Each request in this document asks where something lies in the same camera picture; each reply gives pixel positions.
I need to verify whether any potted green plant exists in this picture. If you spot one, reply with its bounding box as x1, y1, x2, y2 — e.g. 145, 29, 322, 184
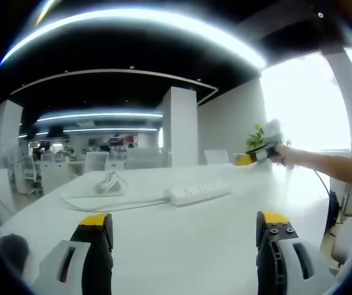
245, 123, 292, 151

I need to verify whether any white chair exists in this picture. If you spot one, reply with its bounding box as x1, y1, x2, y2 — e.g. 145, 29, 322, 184
204, 149, 229, 166

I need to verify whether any grey mesh office chair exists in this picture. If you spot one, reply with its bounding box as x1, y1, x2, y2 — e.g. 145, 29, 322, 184
85, 151, 109, 171
22, 155, 43, 196

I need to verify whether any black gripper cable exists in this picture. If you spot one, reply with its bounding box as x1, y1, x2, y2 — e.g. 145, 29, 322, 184
313, 169, 340, 237

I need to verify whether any white power strip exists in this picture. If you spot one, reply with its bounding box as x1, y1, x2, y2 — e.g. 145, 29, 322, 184
163, 180, 232, 207

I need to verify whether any dark blurred object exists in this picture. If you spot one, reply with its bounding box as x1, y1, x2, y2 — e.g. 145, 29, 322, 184
0, 233, 31, 271

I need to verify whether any thin curved ceiling light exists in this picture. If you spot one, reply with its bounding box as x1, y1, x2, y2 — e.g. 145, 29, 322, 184
9, 68, 219, 107

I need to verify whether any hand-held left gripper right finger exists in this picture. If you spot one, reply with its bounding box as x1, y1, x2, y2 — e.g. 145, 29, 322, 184
255, 210, 334, 295

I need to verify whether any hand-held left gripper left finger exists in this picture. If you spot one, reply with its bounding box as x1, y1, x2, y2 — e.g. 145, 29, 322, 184
33, 212, 115, 295

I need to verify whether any straight ceiling light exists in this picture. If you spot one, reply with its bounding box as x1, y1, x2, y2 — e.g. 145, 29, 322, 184
36, 111, 164, 123
62, 127, 159, 133

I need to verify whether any wide curved ceiling light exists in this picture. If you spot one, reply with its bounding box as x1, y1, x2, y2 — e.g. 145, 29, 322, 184
0, 8, 266, 69

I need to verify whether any grey desk partition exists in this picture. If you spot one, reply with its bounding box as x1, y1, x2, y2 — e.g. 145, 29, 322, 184
125, 148, 164, 169

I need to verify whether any white power strip cable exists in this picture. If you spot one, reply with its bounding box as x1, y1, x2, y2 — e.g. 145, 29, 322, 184
60, 170, 172, 213

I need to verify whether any person's right hand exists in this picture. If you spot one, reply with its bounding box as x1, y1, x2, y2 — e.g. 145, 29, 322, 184
270, 143, 297, 168

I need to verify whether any white background desk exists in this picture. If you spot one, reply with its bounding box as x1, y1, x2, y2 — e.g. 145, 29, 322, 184
40, 161, 86, 194

